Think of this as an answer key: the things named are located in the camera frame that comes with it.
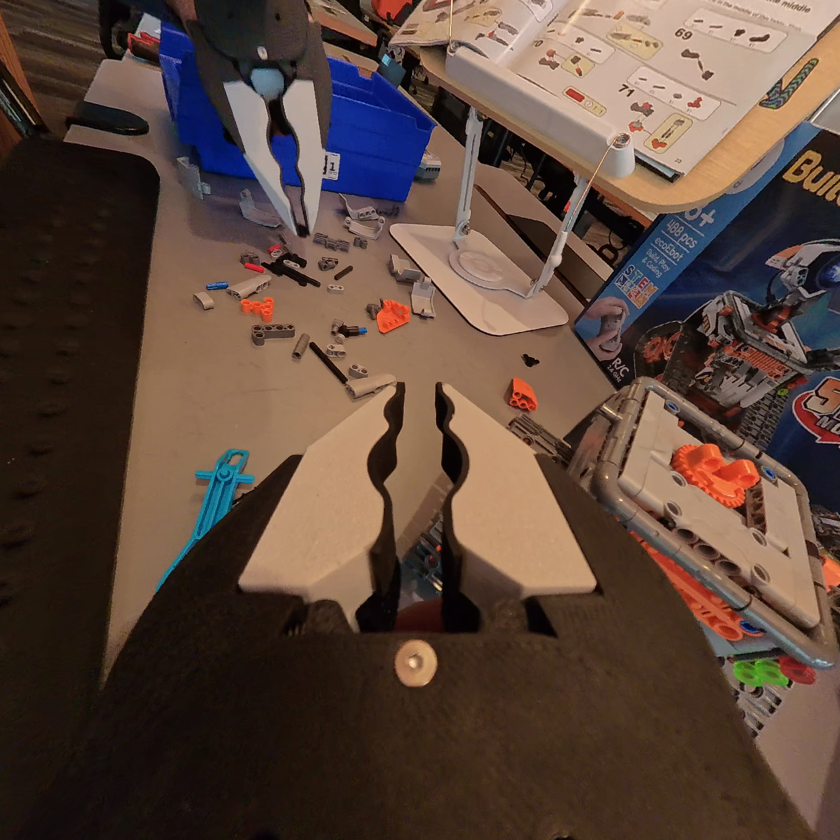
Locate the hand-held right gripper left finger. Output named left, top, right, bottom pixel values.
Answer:
left=238, top=382, right=406, bottom=632

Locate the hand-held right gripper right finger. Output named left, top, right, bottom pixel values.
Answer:
left=435, top=382, right=598, bottom=630

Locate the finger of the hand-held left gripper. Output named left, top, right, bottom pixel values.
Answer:
left=282, top=61, right=326, bottom=228
left=223, top=77, right=309, bottom=237

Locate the blue plastic parts bin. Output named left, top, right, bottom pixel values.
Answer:
left=159, top=23, right=437, bottom=202

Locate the grey orange toy arm assembly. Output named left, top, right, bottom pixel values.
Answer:
left=394, top=472, right=460, bottom=614

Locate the grey orange tracked toy robot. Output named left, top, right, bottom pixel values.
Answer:
left=508, top=377, right=840, bottom=736

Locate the wooden top office desk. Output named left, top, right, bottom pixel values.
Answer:
left=307, top=0, right=380, bottom=48

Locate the blue plastic brick separator tool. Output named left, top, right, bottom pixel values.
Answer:
left=155, top=449, right=256, bottom=592

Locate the black long connector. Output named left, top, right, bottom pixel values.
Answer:
left=262, top=255, right=322, bottom=290

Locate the black rounded pad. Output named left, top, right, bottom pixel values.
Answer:
left=66, top=101, right=150, bottom=137

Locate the black long axle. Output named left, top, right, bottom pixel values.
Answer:
left=308, top=341, right=350, bottom=387

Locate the wooden book stand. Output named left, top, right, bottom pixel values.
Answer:
left=387, top=0, right=840, bottom=337

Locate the dark blue robot kit box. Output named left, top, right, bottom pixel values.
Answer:
left=574, top=121, right=840, bottom=513

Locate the open instruction booklet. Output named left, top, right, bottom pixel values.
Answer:
left=390, top=0, right=837, bottom=181

